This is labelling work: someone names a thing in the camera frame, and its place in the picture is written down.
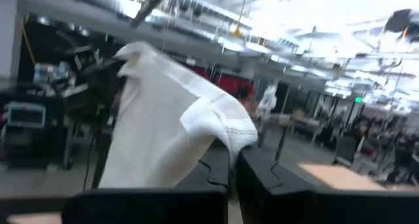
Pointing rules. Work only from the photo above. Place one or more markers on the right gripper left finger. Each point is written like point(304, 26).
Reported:
point(147, 207)

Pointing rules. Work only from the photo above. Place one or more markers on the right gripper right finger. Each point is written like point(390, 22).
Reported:
point(294, 204)

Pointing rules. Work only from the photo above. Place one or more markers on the white checked towel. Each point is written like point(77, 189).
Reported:
point(157, 125)

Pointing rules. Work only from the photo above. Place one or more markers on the black equipment stack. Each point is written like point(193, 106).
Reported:
point(32, 142)

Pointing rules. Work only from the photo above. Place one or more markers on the white humanoid robot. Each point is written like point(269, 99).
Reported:
point(267, 101)

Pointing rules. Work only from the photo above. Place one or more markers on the green exit sign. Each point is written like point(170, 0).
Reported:
point(358, 99)

